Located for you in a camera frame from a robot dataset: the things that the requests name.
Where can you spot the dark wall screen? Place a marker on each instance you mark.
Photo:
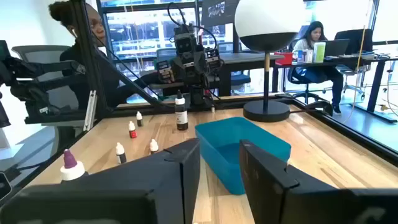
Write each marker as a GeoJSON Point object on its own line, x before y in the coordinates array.
{"type": "Point", "coordinates": [217, 15]}

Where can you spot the dark laptop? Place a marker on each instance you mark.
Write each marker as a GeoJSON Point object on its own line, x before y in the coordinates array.
{"type": "Point", "coordinates": [335, 48]}

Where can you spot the grey mesh office chair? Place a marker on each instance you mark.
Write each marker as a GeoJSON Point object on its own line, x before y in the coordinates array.
{"type": "Point", "coordinates": [46, 54]}

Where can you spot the grey desk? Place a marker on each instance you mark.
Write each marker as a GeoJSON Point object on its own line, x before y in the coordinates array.
{"type": "Point", "coordinates": [248, 57]}

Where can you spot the teal plastic bin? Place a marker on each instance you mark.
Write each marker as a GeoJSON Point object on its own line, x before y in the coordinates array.
{"type": "Point", "coordinates": [224, 137]}

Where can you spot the large bottle purple cap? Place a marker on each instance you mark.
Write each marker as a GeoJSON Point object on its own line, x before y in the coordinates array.
{"type": "Point", "coordinates": [71, 169]}

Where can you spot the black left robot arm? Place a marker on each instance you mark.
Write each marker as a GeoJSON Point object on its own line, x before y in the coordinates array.
{"type": "Point", "coordinates": [199, 95]}

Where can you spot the white globe lamp black base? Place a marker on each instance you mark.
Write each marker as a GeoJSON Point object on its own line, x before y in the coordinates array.
{"type": "Point", "coordinates": [267, 18]}

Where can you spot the black desk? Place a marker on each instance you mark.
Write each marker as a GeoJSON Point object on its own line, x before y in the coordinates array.
{"type": "Point", "coordinates": [376, 81]}

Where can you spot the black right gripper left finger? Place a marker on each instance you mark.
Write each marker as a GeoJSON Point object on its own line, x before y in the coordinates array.
{"type": "Point", "coordinates": [140, 186]}

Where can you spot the large bottle black tip cap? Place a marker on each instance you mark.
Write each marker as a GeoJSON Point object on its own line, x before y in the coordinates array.
{"type": "Point", "coordinates": [181, 118]}

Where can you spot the blue office chair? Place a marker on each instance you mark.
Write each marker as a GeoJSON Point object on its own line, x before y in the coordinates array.
{"type": "Point", "coordinates": [241, 79]}

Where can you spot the black office chair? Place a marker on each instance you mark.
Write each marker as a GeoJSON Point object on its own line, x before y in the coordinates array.
{"type": "Point", "coordinates": [354, 37]}
{"type": "Point", "coordinates": [295, 77]}

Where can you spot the small red food coloring bottle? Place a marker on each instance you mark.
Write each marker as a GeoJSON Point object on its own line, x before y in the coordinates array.
{"type": "Point", "coordinates": [132, 133]}

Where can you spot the white blue box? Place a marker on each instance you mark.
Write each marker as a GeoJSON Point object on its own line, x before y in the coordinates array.
{"type": "Point", "coordinates": [304, 56]}

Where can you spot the small dark food coloring bottle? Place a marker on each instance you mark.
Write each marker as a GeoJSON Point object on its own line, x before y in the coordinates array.
{"type": "Point", "coordinates": [140, 121]}
{"type": "Point", "coordinates": [121, 157]}

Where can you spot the white metal bracket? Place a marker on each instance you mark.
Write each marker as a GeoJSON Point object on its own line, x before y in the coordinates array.
{"type": "Point", "coordinates": [90, 112]}

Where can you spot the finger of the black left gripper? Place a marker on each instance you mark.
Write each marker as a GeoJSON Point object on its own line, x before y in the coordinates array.
{"type": "Point", "coordinates": [164, 71]}
{"type": "Point", "coordinates": [214, 60]}

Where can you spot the green white box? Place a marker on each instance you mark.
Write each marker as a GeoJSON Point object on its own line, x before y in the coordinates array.
{"type": "Point", "coordinates": [319, 53]}

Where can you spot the person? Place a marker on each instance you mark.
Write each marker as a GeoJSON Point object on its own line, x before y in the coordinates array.
{"type": "Point", "coordinates": [315, 29]}
{"type": "Point", "coordinates": [66, 57]}

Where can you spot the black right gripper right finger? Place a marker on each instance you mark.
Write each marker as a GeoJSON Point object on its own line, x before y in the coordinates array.
{"type": "Point", "coordinates": [280, 199]}

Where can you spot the red box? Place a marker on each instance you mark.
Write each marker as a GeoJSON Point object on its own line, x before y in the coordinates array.
{"type": "Point", "coordinates": [284, 59]}

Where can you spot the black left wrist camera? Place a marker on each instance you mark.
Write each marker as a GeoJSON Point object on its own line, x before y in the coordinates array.
{"type": "Point", "coordinates": [185, 42]}

